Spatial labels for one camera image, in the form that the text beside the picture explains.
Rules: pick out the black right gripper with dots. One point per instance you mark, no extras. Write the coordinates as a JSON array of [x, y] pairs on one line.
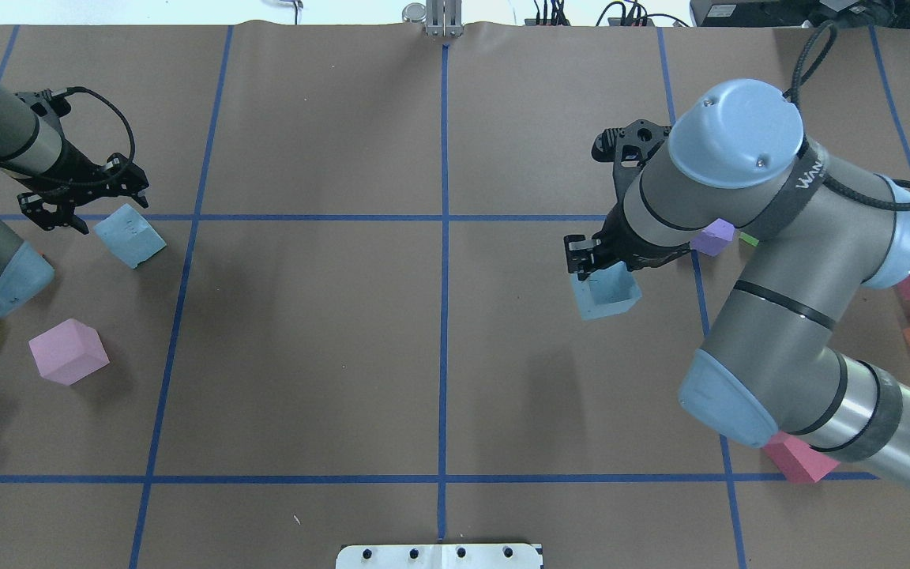
[[611, 234]]

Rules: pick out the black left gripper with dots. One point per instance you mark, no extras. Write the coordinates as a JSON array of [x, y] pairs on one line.
[[73, 169]]

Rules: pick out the blue foam block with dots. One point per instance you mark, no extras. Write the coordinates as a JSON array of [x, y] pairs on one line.
[[129, 236], [607, 292]]

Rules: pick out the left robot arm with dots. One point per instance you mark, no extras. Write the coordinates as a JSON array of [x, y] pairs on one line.
[[28, 147]]

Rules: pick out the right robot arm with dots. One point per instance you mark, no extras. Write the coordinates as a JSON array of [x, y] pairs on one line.
[[825, 228]]

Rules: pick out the purple foam block right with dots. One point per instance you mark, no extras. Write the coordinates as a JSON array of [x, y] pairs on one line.
[[714, 238]]

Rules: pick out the light pink foam block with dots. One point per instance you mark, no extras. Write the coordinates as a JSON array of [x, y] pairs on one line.
[[68, 352]]

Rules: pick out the green foam block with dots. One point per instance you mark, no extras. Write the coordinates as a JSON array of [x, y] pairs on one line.
[[748, 239]]

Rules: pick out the magenta foam block right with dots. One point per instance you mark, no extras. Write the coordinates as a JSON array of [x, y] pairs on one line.
[[797, 461]]

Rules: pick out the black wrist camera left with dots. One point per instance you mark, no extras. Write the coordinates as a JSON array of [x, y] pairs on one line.
[[50, 107]]

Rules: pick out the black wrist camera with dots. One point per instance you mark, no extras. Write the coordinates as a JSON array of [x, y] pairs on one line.
[[50, 107], [628, 149]]

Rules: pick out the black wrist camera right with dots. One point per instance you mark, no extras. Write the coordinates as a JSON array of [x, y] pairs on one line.
[[628, 149]]

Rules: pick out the aluminium frame post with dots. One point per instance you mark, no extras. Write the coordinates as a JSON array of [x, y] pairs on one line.
[[443, 18]]

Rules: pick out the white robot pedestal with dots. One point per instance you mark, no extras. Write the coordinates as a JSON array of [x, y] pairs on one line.
[[478, 555]]

